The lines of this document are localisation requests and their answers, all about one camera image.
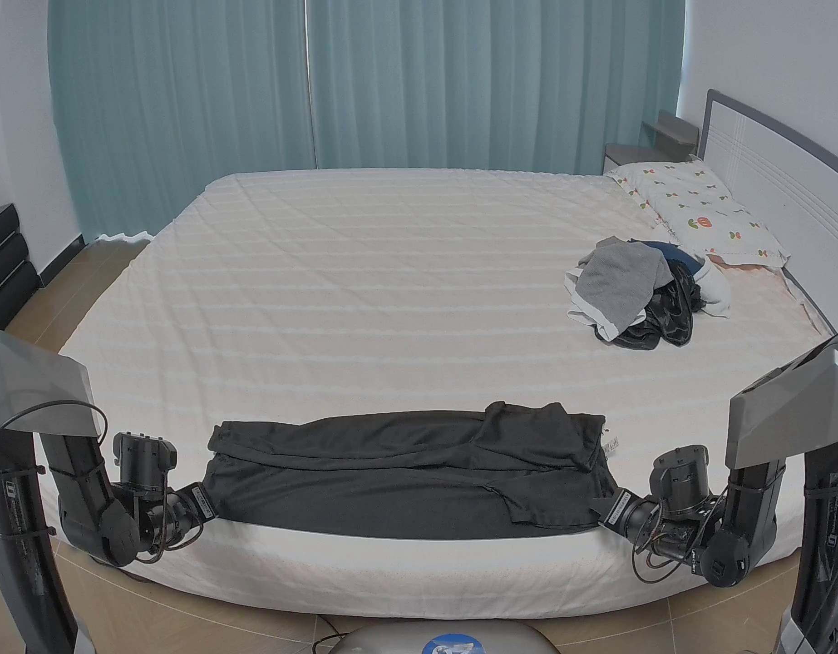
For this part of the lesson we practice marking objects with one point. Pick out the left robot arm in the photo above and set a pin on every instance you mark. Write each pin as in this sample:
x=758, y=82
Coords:
x=31, y=385

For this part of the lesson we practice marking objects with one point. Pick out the black chest of drawers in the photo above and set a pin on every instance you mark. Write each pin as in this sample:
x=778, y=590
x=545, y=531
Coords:
x=3, y=270

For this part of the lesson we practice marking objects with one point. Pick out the bed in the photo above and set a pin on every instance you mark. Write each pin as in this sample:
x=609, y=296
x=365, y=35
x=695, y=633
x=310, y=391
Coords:
x=358, y=283

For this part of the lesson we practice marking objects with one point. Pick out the pile of clothes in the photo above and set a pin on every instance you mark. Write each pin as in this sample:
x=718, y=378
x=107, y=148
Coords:
x=616, y=283

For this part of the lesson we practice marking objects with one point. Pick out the blue-green curtain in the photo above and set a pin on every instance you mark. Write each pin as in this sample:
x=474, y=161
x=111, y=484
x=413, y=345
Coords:
x=180, y=79
x=494, y=58

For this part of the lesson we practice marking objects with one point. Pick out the grey bedside table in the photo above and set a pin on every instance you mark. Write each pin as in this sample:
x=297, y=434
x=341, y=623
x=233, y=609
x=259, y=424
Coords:
x=650, y=148

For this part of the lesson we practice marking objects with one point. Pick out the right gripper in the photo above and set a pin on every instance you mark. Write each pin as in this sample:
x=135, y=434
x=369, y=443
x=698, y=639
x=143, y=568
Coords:
x=633, y=515

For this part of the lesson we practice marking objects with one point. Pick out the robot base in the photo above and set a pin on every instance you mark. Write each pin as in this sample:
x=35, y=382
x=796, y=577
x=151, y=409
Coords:
x=392, y=641

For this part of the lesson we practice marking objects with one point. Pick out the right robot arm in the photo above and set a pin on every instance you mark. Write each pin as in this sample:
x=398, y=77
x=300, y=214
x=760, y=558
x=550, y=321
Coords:
x=787, y=413

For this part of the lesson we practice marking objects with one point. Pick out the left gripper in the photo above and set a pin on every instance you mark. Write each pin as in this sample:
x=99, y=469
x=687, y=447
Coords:
x=187, y=511

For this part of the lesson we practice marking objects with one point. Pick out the white printed pillow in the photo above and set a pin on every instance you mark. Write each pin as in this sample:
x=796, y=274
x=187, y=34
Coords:
x=698, y=208

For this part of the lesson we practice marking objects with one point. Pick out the black T-shirt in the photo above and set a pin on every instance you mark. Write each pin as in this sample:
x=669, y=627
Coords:
x=392, y=488

